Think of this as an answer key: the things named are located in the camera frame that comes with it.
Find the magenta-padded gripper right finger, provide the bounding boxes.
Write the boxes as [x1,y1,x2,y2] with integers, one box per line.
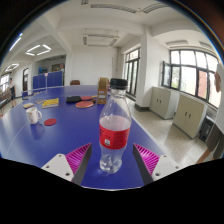
[131,143,183,186]

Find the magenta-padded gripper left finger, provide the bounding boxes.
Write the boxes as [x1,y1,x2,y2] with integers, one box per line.
[40,142,93,186]

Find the clear red-label water bottle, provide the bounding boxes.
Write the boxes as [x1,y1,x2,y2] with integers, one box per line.
[98,77,133,175]

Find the flat round red coaster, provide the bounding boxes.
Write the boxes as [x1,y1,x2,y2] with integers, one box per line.
[43,117,58,127]

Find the white mug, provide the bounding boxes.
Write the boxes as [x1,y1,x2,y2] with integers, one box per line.
[25,106,43,125]

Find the beige cabinet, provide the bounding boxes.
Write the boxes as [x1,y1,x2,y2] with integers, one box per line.
[172,94,208,139]
[149,86,177,120]

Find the yellow book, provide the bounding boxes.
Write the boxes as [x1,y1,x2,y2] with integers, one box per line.
[41,97,60,109]

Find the small yellow and blue booklet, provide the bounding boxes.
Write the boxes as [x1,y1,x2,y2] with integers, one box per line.
[22,102,35,110]

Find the black paddle case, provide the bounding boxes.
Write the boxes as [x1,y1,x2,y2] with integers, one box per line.
[65,95,83,104]

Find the blue folded partition boards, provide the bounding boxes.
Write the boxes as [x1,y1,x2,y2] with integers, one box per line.
[32,70,64,91]

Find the brown cardboard box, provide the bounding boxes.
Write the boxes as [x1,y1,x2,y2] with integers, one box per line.
[96,77,110,105]

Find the person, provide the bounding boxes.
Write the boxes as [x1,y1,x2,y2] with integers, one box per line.
[8,77,17,108]

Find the dark brown door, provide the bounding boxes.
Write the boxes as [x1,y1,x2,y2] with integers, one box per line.
[22,67,30,93]

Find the black-framed wide window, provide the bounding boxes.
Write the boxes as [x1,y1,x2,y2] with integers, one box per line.
[162,49,223,109]

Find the black-framed tall window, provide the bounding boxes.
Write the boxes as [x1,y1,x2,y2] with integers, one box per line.
[123,47,142,98]

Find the group of ceiling lights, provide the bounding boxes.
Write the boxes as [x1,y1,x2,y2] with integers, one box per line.
[4,31,53,73]

